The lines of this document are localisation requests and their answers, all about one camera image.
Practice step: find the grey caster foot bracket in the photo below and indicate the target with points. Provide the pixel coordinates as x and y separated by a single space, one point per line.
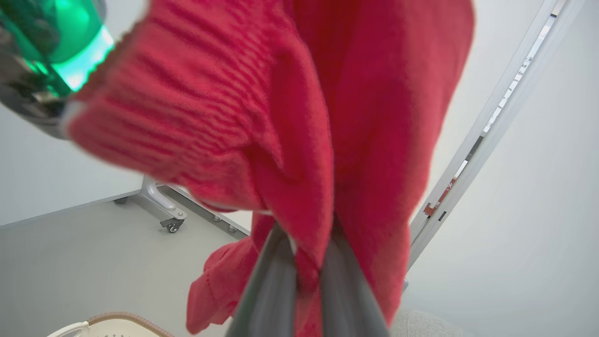
161 206

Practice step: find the white partition frame rail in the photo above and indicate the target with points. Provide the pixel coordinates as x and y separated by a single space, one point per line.
496 126

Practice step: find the grey bolted base rail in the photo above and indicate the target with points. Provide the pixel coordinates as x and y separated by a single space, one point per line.
210 215

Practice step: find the white perforated laundry basket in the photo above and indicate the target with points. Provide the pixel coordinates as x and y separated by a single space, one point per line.
107 327

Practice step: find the red knitted garment white stripes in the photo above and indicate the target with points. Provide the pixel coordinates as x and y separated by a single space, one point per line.
365 117

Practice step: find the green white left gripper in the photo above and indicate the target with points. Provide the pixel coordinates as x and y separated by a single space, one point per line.
42 51

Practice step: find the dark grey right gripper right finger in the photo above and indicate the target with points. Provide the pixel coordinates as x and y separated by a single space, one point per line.
348 299

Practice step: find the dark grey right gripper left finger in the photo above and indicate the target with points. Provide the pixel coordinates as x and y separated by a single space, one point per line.
273 290

